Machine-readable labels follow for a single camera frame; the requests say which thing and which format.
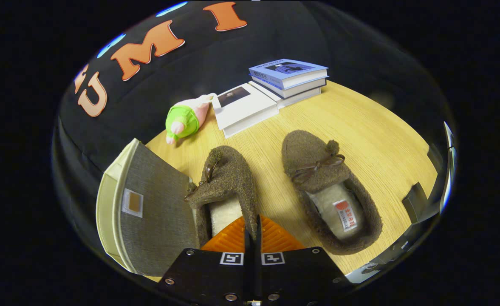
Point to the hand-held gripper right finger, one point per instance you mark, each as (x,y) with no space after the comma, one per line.
(300,274)

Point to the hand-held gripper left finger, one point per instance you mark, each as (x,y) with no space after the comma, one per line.
(203,276)

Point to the grey fabric storage box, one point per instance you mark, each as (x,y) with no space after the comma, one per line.
(160,212)

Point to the brown fuzzy shoe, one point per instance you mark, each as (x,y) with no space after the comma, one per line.
(305,155)
(230,178)

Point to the pink plush toy green shirt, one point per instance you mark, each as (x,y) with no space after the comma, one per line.
(186,119)

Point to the white book with portrait photo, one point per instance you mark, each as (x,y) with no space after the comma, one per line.
(245,108)

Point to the blue-edged thick book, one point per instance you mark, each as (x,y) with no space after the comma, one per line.
(305,88)

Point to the blue cover book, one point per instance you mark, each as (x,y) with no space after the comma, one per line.
(283,68)

